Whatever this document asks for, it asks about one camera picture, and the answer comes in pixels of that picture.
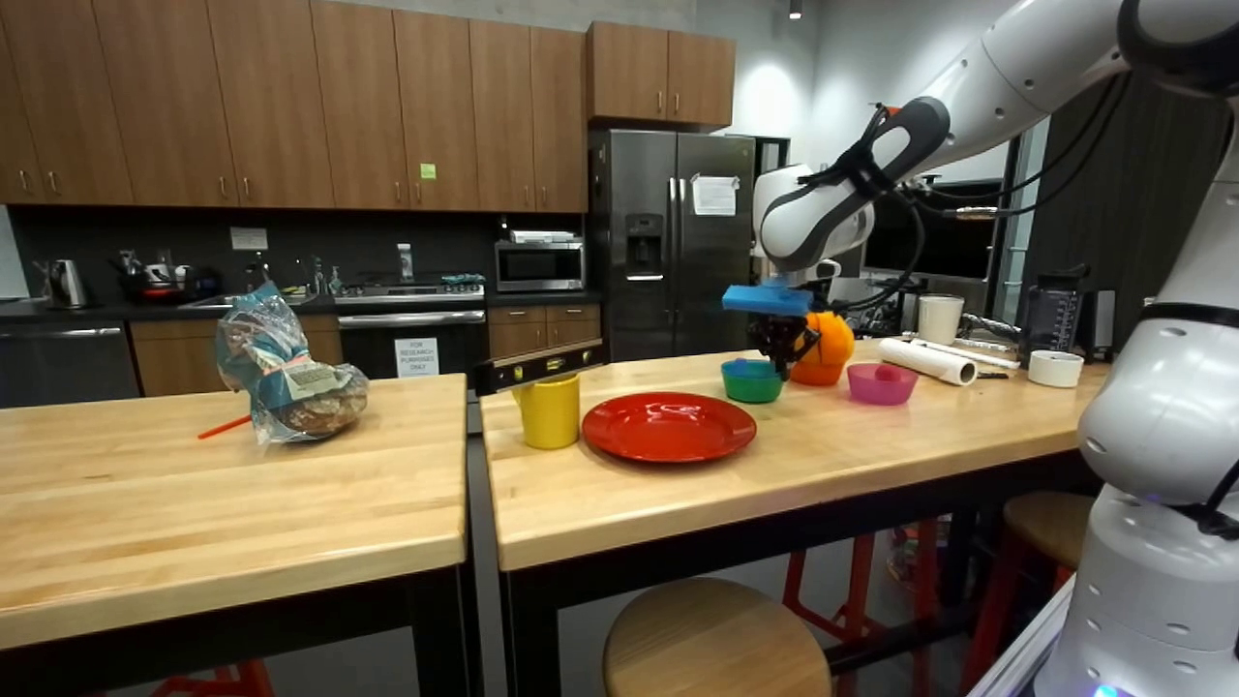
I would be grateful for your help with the wooden lower cabinet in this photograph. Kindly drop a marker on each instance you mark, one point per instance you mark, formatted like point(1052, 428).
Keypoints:
point(542, 331)
point(174, 353)

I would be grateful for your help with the built-in oven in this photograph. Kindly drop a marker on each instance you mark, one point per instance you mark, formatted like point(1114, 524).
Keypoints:
point(413, 337)

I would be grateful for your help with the orange pumpkin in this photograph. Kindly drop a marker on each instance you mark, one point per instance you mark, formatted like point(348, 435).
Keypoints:
point(834, 351)

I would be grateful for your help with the paper sheet on refrigerator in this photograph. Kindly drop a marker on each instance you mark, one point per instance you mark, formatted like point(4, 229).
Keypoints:
point(712, 193)

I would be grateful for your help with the paper towel roll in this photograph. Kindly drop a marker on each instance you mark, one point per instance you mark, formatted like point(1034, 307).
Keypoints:
point(924, 359)

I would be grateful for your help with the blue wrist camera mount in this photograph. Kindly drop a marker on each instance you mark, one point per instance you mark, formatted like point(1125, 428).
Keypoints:
point(769, 298)

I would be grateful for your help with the stainless microwave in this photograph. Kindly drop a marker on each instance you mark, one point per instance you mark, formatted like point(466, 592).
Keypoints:
point(540, 264)

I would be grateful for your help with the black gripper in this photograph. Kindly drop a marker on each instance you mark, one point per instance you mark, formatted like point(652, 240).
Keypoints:
point(783, 335)

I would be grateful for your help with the white paper cup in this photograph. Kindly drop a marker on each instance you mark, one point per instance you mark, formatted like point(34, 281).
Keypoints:
point(938, 317)

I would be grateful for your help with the wooden cabinet above refrigerator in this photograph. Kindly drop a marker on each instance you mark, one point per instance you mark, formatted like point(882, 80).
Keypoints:
point(661, 75)

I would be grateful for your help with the white ramekin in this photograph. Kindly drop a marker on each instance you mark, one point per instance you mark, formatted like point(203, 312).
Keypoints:
point(1054, 368)

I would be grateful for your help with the clear measuring pitcher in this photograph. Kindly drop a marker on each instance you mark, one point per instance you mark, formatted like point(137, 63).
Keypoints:
point(1054, 313)

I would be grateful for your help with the stainless dishwasher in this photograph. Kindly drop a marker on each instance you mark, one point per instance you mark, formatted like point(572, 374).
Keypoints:
point(65, 366)

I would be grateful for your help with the small white bottle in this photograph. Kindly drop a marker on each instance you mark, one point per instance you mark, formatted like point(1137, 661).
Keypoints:
point(405, 262)

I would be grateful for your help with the stainless steel refrigerator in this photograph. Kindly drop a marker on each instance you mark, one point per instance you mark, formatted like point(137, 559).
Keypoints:
point(670, 255)

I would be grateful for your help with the wooden stool red legs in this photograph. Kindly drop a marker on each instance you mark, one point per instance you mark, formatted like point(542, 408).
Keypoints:
point(1045, 519)
point(854, 599)
point(719, 640)

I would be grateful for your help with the red plate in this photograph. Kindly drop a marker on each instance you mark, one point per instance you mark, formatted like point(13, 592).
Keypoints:
point(667, 428)

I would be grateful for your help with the white wall outlet plate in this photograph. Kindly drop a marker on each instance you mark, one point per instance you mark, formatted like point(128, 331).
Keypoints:
point(248, 239)

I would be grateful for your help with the thin red stick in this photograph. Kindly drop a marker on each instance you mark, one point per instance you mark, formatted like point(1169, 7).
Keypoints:
point(223, 428)

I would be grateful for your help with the blue and green bowl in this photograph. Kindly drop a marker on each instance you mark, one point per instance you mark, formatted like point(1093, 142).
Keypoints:
point(752, 383)

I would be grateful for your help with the translucent purple bowl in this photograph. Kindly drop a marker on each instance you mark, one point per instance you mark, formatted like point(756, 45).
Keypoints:
point(882, 383)

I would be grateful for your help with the yellow mug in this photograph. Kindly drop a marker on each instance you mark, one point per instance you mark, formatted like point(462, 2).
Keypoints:
point(550, 413)

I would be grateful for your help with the wooden upper cabinets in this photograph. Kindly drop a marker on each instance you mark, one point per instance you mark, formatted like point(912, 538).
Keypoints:
point(256, 102)

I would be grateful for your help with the clear plastic bag with items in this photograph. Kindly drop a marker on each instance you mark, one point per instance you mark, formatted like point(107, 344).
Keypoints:
point(289, 368)

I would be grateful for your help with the green cabinet sticker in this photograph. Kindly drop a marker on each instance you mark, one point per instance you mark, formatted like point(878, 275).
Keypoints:
point(427, 170)

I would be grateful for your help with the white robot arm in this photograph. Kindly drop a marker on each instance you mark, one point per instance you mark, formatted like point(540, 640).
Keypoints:
point(1163, 428)

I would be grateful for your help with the silver kettle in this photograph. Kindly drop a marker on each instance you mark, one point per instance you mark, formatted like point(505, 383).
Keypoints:
point(68, 285)

